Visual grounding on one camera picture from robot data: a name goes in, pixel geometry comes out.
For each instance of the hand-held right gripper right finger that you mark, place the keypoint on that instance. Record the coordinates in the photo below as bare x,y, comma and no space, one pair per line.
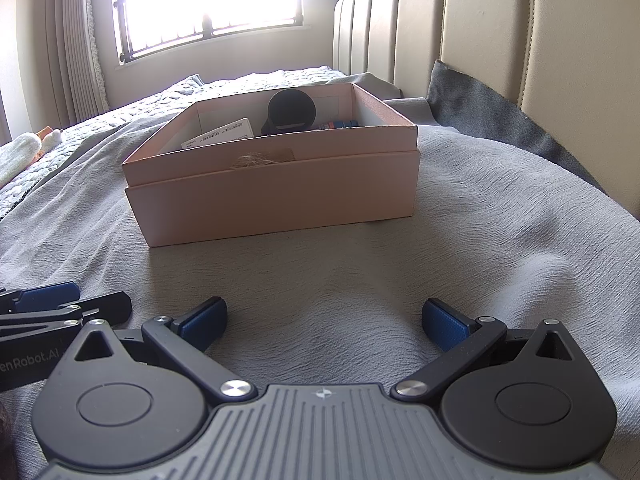
447,322

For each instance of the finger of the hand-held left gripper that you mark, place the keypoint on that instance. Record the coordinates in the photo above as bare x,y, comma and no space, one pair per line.
105,305
47,294

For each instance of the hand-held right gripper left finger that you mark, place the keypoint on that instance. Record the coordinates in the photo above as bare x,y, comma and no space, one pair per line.
202,322

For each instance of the pink cardboard box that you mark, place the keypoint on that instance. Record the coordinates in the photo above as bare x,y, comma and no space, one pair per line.
280,200

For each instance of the white labelled box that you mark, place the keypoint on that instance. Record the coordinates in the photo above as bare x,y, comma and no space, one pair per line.
220,134

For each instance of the black round device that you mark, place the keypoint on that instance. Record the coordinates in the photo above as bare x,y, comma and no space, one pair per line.
290,107

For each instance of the grey fleece blanket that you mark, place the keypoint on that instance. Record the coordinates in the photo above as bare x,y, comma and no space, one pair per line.
320,280

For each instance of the orange and white cloth item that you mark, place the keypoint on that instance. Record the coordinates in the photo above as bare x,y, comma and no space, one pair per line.
50,137

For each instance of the dark grey cloth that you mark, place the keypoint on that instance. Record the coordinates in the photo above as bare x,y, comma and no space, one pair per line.
480,100

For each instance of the red and blue tube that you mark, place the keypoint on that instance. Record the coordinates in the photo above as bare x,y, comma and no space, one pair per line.
340,123

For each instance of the beige curtain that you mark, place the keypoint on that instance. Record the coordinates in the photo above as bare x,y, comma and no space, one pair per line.
75,35

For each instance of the quilted grey mattress pad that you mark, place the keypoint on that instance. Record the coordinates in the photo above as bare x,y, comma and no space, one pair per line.
300,74

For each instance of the black window railing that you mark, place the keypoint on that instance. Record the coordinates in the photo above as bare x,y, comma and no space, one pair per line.
205,27

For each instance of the beige padded headboard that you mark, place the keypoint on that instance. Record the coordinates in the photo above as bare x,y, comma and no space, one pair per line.
500,25

